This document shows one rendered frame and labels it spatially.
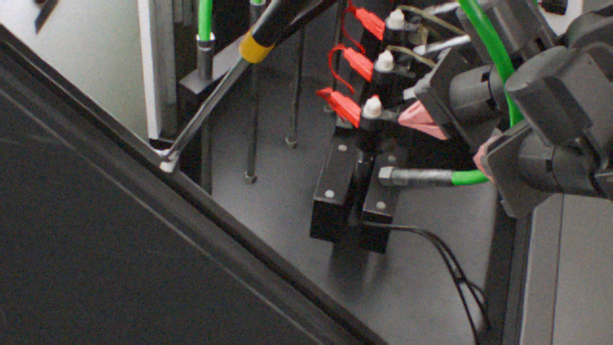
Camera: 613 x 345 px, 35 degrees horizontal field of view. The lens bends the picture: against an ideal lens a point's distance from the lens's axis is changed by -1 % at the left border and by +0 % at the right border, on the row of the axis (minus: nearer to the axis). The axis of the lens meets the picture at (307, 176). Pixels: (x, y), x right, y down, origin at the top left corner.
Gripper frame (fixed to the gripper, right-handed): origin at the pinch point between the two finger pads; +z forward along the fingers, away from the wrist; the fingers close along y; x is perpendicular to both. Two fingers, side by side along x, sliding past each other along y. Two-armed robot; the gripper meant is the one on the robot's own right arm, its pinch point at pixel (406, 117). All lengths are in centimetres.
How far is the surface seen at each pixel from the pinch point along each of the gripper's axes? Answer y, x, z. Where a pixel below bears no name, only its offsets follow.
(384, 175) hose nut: -0.4, 10.2, -2.5
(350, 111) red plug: 3.3, 0.6, 6.4
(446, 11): 0.9, -22.7, 5.6
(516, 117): 2.7, 10.7, -22.7
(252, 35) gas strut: 27, 33, -27
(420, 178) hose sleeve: -1.6, 10.5, -7.1
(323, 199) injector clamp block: -3.7, 7.2, 12.8
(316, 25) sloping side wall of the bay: 5.7, -24.7, 29.3
